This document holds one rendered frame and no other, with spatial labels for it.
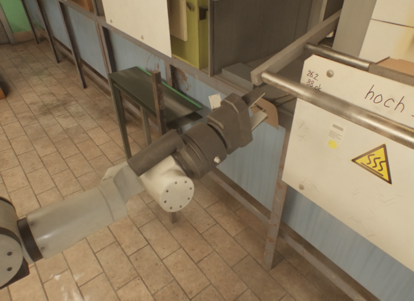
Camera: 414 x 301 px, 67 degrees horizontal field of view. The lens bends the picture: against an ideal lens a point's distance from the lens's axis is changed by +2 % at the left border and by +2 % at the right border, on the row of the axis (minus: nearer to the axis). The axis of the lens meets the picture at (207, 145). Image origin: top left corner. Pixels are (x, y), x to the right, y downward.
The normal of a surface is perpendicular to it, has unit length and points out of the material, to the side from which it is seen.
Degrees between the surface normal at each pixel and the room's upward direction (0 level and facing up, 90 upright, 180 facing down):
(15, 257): 75
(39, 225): 29
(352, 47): 90
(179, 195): 80
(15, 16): 90
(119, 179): 83
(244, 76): 0
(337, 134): 90
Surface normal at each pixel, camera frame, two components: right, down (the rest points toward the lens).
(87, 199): 0.11, -0.69
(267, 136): -0.79, 0.38
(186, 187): 0.57, 0.34
